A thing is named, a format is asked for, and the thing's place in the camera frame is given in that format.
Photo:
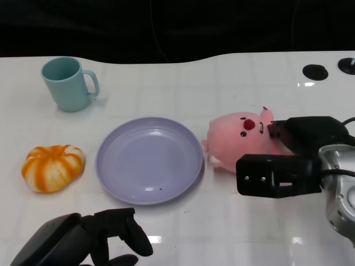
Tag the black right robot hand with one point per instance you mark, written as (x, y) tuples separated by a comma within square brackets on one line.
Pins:
[(291, 174)]

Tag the pink plush beaver doll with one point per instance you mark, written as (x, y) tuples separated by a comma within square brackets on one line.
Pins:
[(230, 135)]

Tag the purple plastic plate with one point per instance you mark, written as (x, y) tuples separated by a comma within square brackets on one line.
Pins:
[(149, 160)]

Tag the teal ceramic mug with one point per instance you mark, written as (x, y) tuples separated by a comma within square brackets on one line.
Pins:
[(68, 84)]

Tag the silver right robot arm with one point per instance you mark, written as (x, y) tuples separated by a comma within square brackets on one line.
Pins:
[(341, 194)]

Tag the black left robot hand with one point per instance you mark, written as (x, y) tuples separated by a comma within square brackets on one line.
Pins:
[(61, 238)]

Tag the orange white striped pumpkin toy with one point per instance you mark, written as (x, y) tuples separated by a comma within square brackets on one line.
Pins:
[(52, 169)]

